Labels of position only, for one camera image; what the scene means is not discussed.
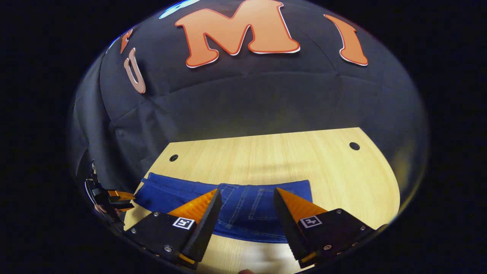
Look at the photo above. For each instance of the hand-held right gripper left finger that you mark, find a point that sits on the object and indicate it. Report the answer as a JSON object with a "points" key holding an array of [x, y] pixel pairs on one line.
{"points": [[205, 224]]}

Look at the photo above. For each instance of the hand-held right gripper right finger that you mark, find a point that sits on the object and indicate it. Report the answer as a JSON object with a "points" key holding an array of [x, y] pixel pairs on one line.
{"points": [[287, 224]]}

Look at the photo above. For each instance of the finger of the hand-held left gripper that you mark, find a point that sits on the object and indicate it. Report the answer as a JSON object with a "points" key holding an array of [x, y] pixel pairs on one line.
{"points": [[120, 195], [123, 207]]}

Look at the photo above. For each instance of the blue denim jeans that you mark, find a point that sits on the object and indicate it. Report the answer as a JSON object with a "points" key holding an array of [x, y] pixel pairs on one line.
{"points": [[247, 213]]}

